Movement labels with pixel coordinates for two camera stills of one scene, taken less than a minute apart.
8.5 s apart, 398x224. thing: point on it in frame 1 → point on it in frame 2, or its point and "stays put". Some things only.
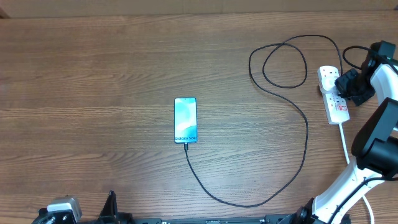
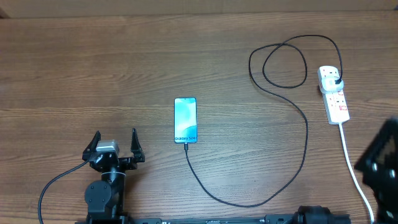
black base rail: [269, 219] stays put
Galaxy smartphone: [185, 120] stays put
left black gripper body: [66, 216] → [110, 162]
